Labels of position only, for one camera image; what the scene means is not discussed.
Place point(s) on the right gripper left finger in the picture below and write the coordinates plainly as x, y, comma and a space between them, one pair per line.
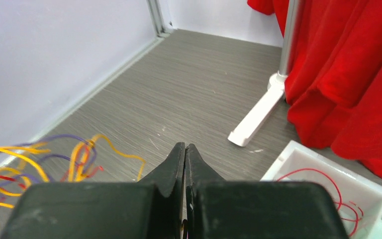
148, 209

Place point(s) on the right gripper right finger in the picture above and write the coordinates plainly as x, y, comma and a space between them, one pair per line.
221, 209

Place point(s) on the white plastic bin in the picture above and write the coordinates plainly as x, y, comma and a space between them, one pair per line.
358, 199

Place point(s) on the metal clothes rack pole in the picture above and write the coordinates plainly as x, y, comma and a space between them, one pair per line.
290, 37

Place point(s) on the red t-shirt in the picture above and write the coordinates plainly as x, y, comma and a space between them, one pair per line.
334, 89

